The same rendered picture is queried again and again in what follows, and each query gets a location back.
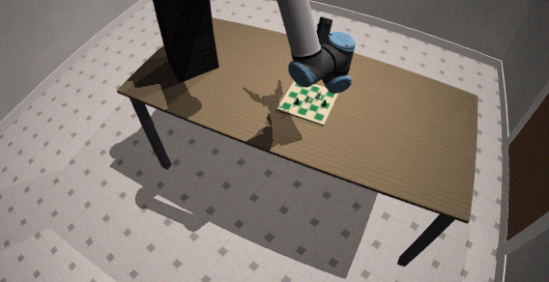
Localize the green and cream chessboard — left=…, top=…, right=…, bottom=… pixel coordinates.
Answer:
left=276, top=81, right=339, bottom=126

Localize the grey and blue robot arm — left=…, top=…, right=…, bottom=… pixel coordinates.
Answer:
left=276, top=0, right=356, bottom=94

